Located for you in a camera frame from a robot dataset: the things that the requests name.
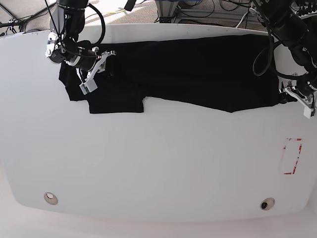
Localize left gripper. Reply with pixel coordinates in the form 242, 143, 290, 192
277, 72, 317, 119

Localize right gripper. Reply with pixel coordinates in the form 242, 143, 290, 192
45, 32, 116, 86

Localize black printed T-shirt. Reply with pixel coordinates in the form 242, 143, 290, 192
59, 34, 280, 114

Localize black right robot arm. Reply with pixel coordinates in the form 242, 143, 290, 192
47, 1, 295, 114

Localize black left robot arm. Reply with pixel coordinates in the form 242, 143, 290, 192
250, 0, 317, 119

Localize red tape rectangle marking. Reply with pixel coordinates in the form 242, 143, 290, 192
280, 138, 303, 175

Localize right table grommet hole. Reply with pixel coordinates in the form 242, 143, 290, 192
260, 198, 275, 211

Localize table grommet hole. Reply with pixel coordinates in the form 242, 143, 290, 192
44, 192, 58, 205
260, 198, 275, 211

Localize left table grommet hole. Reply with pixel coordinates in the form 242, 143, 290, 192
44, 192, 58, 205

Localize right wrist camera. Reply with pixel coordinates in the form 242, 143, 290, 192
79, 79, 98, 95

